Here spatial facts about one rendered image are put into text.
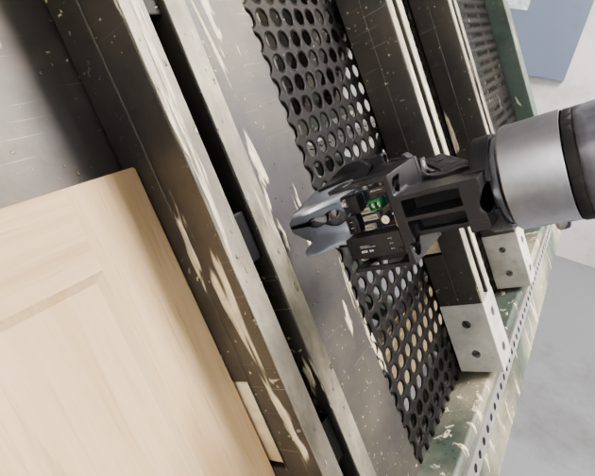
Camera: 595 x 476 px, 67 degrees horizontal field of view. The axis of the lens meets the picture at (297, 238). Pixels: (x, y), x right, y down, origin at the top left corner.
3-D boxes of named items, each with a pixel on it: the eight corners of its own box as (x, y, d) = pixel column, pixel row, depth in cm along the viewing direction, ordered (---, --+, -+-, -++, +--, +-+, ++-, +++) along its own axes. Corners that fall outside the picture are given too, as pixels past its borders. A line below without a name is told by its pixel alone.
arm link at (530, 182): (564, 100, 32) (590, 207, 34) (497, 122, 35) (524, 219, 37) (552, 119, 26) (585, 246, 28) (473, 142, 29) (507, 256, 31)
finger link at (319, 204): (253, 214, 43) (332, 192, 37) (288, 195, 47) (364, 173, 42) (265, 245, 43) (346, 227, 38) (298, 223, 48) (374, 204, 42)
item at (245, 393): (261, 459, 39) (286, 464, 37) (225, 381, 38) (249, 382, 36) (280, 435, 42) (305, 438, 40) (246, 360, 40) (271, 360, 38)
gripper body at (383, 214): (318, 190, 36) (472, 144, 28) (365, 163, 42) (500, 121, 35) (351, 277, 37) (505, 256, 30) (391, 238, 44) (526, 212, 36)
